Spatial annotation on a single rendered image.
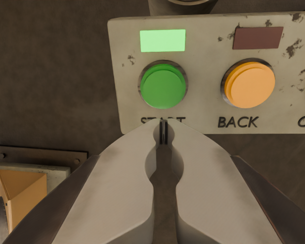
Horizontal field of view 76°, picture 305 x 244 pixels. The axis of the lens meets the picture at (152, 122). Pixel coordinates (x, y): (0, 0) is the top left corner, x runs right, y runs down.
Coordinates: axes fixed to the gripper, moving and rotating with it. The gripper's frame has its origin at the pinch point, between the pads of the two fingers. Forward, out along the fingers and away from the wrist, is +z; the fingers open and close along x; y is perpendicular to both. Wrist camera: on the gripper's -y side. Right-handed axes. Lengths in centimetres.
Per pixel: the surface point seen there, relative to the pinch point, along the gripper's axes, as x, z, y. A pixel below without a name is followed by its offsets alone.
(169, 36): 0.5, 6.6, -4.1
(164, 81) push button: 0.2, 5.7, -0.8
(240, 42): 6.2, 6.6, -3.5
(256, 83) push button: 7.8, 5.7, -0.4
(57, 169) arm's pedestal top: -39, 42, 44
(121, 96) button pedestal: -4.0, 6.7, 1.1
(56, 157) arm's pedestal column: -44, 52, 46
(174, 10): 1.6, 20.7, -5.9
